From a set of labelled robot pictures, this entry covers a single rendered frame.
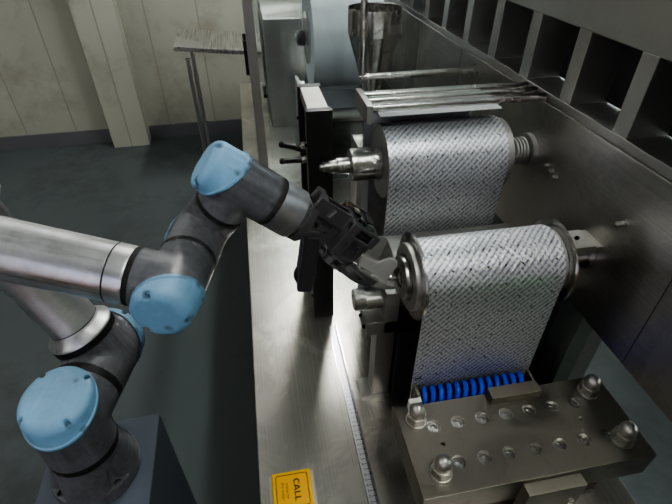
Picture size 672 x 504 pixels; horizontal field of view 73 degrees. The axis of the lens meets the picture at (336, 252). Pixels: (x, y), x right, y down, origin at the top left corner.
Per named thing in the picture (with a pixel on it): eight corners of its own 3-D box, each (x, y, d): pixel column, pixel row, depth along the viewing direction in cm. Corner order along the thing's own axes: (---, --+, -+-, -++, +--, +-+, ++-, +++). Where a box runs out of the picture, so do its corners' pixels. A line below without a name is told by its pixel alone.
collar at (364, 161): (346, 171, 94) (346, 142, 90) (374, 169, 95) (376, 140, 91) (352, 187, 89) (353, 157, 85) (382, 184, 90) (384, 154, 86)
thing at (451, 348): (410, 388, 86) (421, 319, 75) (525, 369, 89) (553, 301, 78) (411, 390, 86) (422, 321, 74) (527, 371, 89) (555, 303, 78)
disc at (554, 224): (517, 266, 90) (537, 201, 81) (519, 265, 90) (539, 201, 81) (559, 319, 79) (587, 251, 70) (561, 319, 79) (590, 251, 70)
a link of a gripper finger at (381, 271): (418, 278, 72) (375, 248, 69) (392, 302, 75) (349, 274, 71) (414, 267, 75) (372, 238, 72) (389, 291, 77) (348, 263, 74)
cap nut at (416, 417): (402, 413, 81) (405, 397, 78) (422, 409, 81) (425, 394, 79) (409, 431, 78) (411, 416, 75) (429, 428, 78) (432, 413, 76)
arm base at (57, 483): (44, 519, 79) (19, 492, 73) (66, 439, 91) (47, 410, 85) (135, 501, 81) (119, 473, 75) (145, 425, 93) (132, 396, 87)
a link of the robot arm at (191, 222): (142, 266, 62) (181, 217, 57) (169, 220, 71) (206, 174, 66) (193, 295, 65) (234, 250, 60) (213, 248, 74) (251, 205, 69)
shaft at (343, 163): (318, 171, 91) (318, 156, 89) (348, 168, 92) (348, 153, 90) (321, 178, 89) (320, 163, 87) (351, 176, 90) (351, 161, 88)
